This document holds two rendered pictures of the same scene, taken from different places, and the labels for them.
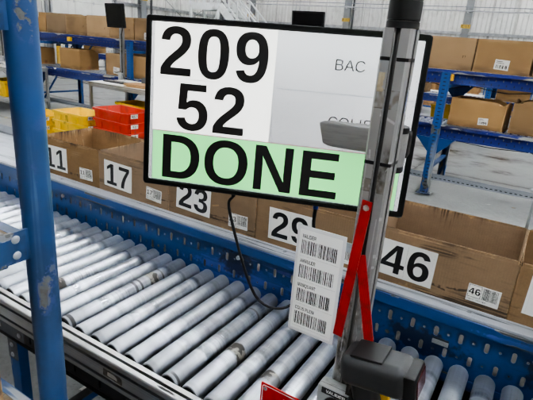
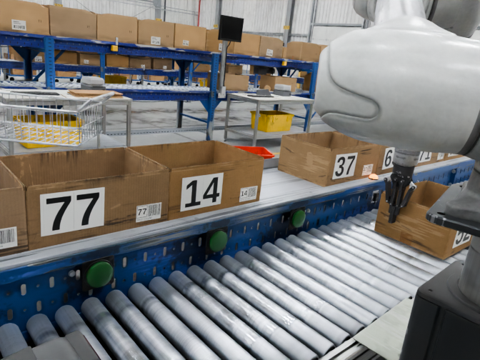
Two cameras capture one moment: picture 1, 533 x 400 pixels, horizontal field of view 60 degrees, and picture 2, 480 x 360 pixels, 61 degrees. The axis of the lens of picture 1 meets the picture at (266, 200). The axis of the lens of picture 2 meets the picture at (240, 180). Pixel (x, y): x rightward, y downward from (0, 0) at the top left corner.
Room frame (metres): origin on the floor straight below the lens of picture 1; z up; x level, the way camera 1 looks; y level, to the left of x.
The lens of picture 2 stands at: (0.32, 0.06, 1.39)
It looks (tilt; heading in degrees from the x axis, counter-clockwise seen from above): 17 degrees down; 287
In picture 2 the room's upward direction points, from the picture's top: 6 degrees clockwise
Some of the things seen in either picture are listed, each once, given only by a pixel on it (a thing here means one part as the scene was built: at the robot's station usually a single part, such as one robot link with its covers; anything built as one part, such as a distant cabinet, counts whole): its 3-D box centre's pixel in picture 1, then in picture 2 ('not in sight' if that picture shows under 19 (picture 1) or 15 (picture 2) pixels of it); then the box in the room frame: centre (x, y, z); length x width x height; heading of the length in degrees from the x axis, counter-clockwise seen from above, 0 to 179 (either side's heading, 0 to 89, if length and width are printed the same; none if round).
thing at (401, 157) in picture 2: not in sight; (406, 156); (0.19, -1.56, 1.08); 0.09 x 0.09 x 0.06
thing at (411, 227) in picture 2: not in sight; (433, 215); (0.02, -1.71, 0.83); 0.39 x 0.29 x 0.17; 59
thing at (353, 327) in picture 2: not in sight; (291, 290); (0.47, -1.04, 0.72); 0.52 x 0.05 x 0.05; 150
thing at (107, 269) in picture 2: not in sight; (100, 275); (0.92, -0.74, 0.81); 0.07 x 0.01 x 0.07; 60
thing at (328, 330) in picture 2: not in sight; (276, 296); (0.50, -0.99, 0.72); 0.52 x 0.05 x 0.05; 150
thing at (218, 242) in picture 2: not in sight; (218, 241); (0.72, -1.07, 0.81); 0.07 x 0.01 x 0.07; 60
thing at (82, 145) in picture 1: (95, 155); not in sight; (2.07, 0.80, 0.96); 0.39 x 0.29 x 0.17; 61
